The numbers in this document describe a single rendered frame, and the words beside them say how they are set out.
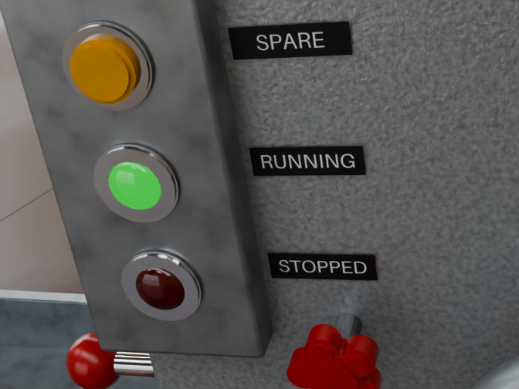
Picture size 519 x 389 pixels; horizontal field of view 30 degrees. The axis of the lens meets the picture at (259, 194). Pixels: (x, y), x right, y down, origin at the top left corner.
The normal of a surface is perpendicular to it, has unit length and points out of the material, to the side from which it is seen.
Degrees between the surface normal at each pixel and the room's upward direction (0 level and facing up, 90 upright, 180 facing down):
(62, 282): 0
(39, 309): 90
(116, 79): 90
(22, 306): 90
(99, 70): 90
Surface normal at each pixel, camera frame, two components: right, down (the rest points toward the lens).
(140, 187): -0.03, 0.43
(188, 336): -0.25, 0.51
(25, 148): -0.15, -0.86
